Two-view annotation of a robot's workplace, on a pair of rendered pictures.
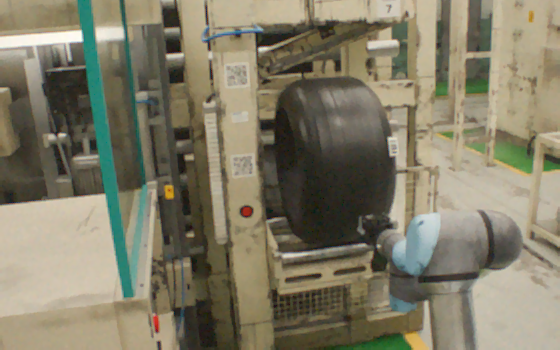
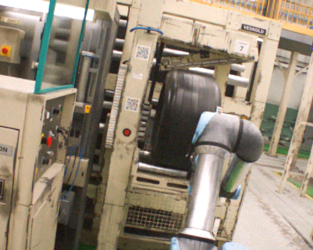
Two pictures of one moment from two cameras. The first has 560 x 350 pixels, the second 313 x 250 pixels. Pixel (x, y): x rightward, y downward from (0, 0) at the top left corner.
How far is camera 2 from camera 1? 0.45 m
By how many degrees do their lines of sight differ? 11
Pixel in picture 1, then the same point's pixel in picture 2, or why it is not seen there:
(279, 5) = (179, 30)
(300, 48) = (187, 60)
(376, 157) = not seen: hidden behind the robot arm
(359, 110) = (204, 87)
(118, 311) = (28, 100)
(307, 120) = (173, 84)
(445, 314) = (203, 164)
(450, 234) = (217, 121)
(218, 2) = (143, 12)
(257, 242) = (127, 153)
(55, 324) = not seen: outside the picture
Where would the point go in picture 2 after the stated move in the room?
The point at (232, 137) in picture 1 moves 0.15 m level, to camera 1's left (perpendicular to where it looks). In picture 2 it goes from (130, 86) to (104, 81)
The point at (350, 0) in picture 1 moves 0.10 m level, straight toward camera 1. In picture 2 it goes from (220, 37) to (219, 34)
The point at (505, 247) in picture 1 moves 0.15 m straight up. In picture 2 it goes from (248, 137) to (259, 91)
